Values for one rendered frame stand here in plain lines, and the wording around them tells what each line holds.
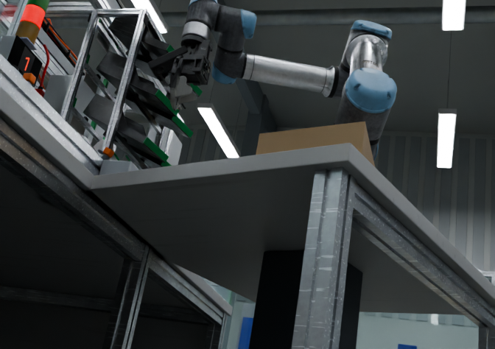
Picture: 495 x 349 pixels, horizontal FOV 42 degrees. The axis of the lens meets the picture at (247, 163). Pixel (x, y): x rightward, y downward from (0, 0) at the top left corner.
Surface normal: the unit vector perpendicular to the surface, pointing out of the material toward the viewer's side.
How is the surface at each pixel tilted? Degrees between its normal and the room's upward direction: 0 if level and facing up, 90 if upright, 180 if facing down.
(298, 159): 90
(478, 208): 90
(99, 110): 90
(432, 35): 180
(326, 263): 90
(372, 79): 61
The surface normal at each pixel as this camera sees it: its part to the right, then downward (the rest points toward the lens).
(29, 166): 0.96, 0.06
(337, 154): -0.55, -0.41
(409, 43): -0.16, 0.90
